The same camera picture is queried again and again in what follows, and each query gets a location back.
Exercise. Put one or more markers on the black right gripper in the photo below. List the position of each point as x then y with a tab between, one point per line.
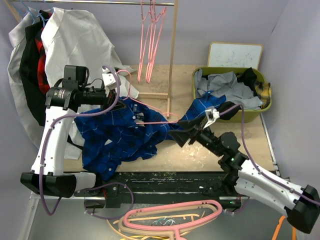
182	136

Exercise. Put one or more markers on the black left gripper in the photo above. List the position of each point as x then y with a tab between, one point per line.
109	102

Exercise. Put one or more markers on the pink hanger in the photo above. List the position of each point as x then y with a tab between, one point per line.
142	122
174	232

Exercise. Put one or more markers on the blue plaid shirt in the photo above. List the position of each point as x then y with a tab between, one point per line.
114	137

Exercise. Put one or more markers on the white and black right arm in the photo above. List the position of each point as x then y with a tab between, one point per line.
300	205

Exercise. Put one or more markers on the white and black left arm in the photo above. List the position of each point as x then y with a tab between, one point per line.
47	176

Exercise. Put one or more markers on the red plaid hanging shirt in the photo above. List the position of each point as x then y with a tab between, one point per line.
41	74

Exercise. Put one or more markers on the grey shirt in basket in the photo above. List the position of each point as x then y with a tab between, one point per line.
226	85

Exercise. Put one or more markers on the white hanging shirt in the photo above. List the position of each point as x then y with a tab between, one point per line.
74	37

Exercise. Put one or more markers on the pink hanger in foreground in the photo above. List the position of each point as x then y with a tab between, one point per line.
174	232

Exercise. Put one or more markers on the yellow hanger in foreground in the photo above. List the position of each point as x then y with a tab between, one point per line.
145	237

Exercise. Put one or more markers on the orange hanger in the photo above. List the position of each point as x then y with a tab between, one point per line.
278	228

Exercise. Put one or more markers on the black hanging garment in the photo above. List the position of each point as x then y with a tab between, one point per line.
29	100

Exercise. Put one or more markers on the green laundry basket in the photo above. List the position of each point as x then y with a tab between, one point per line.
249	115

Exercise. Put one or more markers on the small whiteboard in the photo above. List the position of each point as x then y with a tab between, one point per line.
237	55

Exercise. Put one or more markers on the black and yellow garment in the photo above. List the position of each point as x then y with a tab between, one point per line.
256	82

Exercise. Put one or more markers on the pink hangers on rack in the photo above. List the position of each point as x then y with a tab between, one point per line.
152	24

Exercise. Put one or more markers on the metal hanging rod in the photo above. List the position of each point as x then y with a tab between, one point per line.
101	2

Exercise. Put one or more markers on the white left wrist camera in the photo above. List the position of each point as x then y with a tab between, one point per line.
110	81

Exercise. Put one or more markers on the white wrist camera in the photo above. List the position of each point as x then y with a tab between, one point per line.
212	114
110	81

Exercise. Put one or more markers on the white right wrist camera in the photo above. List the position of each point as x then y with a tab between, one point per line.
212	114

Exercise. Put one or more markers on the wooden garment rack frame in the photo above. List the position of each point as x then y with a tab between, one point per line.
143	95

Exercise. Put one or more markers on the aluminium frame rail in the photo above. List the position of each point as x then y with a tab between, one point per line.
168	159

